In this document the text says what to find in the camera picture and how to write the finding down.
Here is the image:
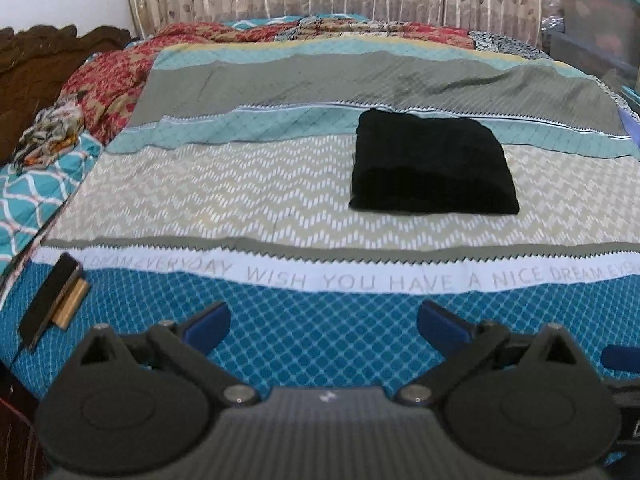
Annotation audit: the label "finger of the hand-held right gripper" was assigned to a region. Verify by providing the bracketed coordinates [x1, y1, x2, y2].
[600, 344, 640, 374]

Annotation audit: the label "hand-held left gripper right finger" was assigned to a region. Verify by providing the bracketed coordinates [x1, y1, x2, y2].
[395, 301, 587, 407]

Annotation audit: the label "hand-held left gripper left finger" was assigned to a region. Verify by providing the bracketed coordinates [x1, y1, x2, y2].
[75, 301, 261, 407]

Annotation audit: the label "black pants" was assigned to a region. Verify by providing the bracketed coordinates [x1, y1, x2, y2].
[348, 108, 521, 215]

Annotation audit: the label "striped patterned bedspread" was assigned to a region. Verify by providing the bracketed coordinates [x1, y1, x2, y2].
[0, 35, 640, 403]

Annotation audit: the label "tan wallet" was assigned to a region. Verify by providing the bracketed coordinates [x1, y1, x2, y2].
[52, 280, 91, 331]

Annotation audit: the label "black phone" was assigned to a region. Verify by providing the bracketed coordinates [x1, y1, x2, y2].
[18, 253, 85, 352]

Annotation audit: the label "teal lattice quilt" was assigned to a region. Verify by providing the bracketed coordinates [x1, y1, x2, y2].
[0, 132, 104, 276]

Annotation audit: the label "multicoloured printed scarf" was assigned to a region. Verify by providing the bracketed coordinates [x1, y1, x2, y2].
[12, 92, 87, 169]

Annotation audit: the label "red floral blanket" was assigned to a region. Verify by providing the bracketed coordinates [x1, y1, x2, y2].
[60, 16, 476, 147]

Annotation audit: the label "black white patterned cloth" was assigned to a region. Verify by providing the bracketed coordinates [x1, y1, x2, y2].
[470, 30, 551, 63]

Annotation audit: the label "grey plastic storage bin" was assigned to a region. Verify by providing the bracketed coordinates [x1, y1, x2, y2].
[543, 24, 640, 92]

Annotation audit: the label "carved wooden headboard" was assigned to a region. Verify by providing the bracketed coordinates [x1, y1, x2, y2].
[0, 24, 135, 167]

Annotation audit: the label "clear storage bin teal lid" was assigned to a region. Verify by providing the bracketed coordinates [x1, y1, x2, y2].
[559, 0, 640, 67]

